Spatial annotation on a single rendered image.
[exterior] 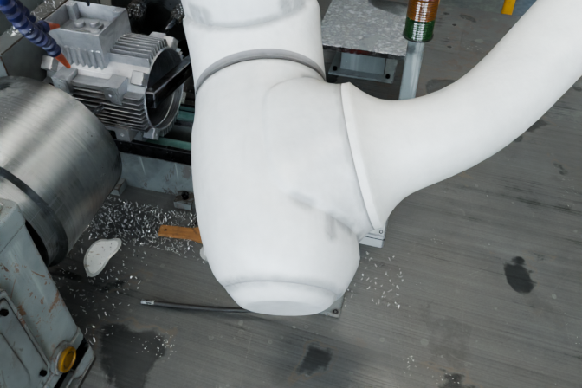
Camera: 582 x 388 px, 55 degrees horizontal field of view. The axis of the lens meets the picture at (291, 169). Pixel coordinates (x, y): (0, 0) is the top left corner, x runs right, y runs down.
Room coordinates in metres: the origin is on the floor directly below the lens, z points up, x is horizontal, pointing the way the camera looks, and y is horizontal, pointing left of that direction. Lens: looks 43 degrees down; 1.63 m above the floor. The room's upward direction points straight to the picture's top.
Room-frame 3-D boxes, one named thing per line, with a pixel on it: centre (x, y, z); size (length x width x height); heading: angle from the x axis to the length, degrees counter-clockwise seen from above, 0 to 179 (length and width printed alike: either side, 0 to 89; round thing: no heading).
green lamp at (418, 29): (1.04, -0.27, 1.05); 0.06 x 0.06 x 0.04
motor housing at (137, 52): (0.90, 0.33, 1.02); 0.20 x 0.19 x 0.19; 74
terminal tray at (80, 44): (0.91, 0.37, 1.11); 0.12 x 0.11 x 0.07; 74
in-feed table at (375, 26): (1.30, -0.20, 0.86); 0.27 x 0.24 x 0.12; 165
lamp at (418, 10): (1.04, -0.27, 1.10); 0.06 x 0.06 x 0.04
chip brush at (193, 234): (0.69, 0.15, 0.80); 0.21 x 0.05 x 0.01; 82
